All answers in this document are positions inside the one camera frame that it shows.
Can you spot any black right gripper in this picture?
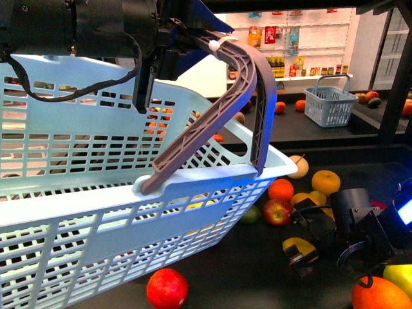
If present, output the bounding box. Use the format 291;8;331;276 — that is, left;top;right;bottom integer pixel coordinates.
291;188;394;280

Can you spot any yellow lemon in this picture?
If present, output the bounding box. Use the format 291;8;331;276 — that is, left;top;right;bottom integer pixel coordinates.
282;237;319;263

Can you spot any grey basket handle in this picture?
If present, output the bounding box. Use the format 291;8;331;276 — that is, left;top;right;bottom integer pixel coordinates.
141;31;277;194

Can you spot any large light blue basket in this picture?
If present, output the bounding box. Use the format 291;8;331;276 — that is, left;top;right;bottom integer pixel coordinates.
1;64;296;308

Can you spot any black metal shelf rack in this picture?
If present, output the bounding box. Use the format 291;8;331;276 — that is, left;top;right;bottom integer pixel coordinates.
199;0;412;309

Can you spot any white background store shelf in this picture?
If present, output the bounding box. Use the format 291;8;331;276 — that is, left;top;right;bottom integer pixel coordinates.
224;8;359;93

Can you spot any yellow orange fruit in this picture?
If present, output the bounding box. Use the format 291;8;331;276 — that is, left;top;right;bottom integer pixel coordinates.
290;192;321;206

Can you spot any yellow apple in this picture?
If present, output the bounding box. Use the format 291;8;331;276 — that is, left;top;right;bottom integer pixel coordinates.
312;170;341;197

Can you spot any yellow pear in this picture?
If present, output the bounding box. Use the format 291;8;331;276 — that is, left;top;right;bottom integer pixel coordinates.
383;264;411;293

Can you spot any orange mango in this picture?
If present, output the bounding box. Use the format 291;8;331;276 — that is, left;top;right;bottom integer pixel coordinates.
351;277;411;309

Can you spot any red striped apple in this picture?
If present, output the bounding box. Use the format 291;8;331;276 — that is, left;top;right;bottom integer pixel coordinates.
263;198;293;227

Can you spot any white pear with stem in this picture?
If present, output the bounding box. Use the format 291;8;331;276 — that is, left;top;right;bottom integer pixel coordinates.
288;154;309;180

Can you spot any orange near front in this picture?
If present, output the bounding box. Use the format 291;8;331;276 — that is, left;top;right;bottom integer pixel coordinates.
268;179;294;201

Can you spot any green lime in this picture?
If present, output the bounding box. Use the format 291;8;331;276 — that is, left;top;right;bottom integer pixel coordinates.
239;205;261;225

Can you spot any small blue background basket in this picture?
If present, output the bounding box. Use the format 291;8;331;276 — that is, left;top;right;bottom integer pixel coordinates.
303;74;358;128

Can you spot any red pomegranate fruit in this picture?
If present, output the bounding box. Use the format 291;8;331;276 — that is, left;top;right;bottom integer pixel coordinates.
146;268;189;308

